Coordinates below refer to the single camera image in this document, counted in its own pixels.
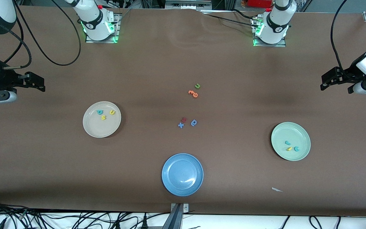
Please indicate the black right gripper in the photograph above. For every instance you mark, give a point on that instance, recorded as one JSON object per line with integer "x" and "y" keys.
{"x": 5, "y": 80}

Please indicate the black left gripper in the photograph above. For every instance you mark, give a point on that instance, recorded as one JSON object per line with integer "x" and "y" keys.
{"x": 347, "y": 75}

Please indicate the teal letter p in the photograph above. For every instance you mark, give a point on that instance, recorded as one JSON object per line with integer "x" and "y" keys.
{"x": 99, "y": 112}

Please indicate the yellow letter u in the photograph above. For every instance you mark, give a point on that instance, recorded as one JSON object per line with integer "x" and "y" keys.
{"x": 112, "y": 112}

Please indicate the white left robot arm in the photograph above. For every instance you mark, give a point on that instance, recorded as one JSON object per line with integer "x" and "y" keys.
{"x": 276, "y": 25}

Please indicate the light green plate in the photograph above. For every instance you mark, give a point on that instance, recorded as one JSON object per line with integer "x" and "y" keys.
{"x": 291, "y": 133}

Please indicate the beige brown plate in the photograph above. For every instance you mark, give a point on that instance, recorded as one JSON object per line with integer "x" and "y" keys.
{"x": 102, "y": 128}

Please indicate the red box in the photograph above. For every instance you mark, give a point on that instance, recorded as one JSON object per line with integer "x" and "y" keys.
{"x": 259, "y": 3}

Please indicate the white paper scrap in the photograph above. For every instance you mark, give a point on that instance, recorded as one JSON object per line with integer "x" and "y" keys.
{"x": 276, "y": 190}

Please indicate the blue letter p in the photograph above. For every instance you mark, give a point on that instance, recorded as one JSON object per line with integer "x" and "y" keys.
{"x": 194, "y": 122}

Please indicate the red letter v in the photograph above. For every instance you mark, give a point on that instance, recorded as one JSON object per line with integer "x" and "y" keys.
{"x": 184, "y": 119}

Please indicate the blue plate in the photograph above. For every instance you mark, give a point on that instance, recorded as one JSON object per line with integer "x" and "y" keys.
{"x": 182, "y": 175}

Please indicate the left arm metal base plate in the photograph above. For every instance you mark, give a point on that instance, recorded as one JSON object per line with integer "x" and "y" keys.
{"x": 272, "y": 45}

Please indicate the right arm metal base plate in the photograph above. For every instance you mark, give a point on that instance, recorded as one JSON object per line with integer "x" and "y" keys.
{"x": 106, "y": 41}

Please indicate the grey metal frame block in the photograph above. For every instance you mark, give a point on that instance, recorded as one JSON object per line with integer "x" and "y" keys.
{"x": 187, "y": 3}

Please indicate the grey metal table bracket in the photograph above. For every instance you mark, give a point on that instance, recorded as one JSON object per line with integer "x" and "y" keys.
{"x": 178, "y": 211}

